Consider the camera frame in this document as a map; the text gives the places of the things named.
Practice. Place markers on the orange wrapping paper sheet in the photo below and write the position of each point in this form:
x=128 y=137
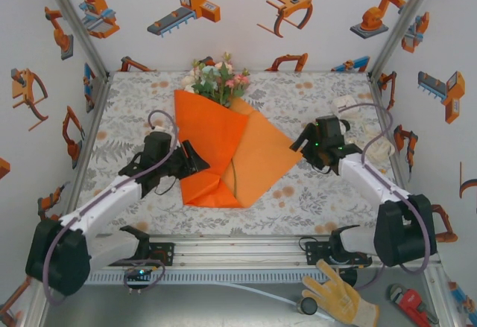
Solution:
x=208 y=137

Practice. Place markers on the cream printed ribbon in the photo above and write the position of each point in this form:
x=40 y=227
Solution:
x=384 y=148

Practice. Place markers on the artificial flower bouquet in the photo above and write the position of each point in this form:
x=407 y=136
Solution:
x=216 y=81

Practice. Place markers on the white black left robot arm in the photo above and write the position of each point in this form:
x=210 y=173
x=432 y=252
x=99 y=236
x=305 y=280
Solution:
x=100 y=204

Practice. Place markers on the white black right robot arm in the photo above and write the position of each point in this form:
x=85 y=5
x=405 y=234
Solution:
x=372 y=181

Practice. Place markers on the white square clock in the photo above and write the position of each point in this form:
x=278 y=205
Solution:
x=344 y=101

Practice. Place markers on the floral patterned tablecloth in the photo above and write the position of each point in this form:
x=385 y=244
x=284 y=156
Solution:
x=298 y=208

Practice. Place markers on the small circuit board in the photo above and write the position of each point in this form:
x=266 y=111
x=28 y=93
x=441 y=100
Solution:
x=139 y=273

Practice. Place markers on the yellow work glove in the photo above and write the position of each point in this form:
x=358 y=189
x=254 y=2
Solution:
x=343 y=297

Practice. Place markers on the white plastic tube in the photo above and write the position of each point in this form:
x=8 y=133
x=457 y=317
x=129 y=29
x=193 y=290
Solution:
x=326 y=316

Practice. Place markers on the red pipe wrench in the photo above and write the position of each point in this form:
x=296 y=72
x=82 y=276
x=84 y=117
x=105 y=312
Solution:
x=411 y=299

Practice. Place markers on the aluminium side rail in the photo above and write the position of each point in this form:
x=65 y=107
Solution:
x=100 y=96
x=379 y=96

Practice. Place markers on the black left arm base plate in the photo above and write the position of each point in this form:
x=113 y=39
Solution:
x=165 y=254

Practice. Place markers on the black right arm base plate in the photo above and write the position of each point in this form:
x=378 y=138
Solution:
x=315 y=254

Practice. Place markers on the aluminium table edge rail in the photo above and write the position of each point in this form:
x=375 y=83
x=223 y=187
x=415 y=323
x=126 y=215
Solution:
x=261 y=258

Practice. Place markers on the aluminium frame post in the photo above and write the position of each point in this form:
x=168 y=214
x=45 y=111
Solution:
x=405 y=18
x=74 y=18

